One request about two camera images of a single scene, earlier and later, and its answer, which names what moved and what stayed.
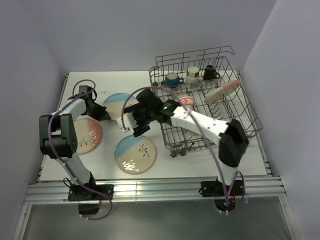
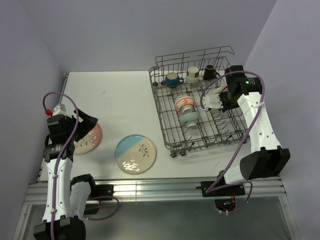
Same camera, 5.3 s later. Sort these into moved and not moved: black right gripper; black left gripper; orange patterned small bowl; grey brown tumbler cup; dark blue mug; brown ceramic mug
Moved: black left gripper; black right gripper
Not moved: dark blue mug; orange patterned small bowl; brown ceramic mug; grey brown tumbler cup
